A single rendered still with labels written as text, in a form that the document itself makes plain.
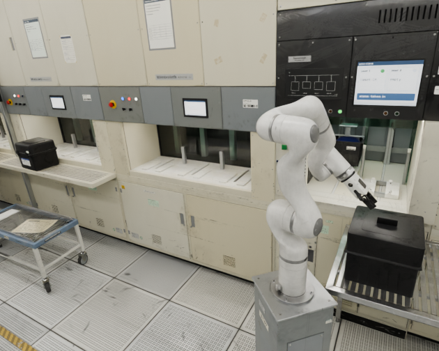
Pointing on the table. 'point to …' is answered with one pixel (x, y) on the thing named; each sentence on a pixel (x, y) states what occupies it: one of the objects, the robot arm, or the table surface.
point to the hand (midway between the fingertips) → (371, 202)
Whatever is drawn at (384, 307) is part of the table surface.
